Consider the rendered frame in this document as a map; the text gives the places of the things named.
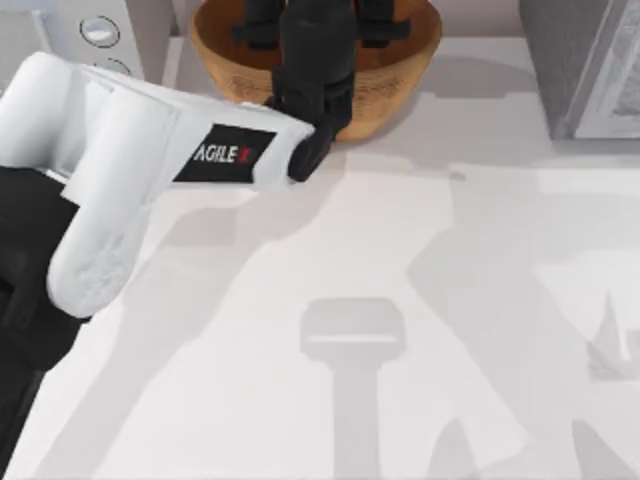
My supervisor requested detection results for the wooden bowl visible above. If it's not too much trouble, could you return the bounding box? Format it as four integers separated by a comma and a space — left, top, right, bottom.
192, 0, 444, 144

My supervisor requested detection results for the grey microwave knob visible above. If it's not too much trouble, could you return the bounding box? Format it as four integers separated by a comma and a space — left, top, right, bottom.
93, 56, 133, 77
78, 14, 122, 50

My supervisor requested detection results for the grey cabinet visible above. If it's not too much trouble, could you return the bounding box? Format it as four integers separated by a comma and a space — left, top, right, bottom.
518, 0, 640, 144

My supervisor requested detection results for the pale microwave oven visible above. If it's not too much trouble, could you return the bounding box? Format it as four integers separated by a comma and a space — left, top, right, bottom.
0, 0, 179, 97

